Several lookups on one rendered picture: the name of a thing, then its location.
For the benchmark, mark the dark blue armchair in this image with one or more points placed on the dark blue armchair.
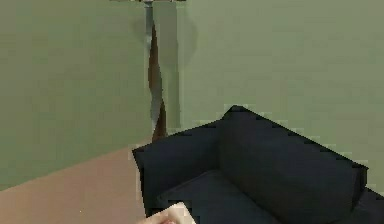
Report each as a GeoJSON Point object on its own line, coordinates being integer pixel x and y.
{"type": "Point", "coordinates": [283, 173]}

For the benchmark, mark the twisted brown and silver floor lamp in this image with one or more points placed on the twisted brown and silver floor lamp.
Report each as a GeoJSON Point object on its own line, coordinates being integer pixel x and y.
{"type": "Point", "coordinates": [154, 83]}

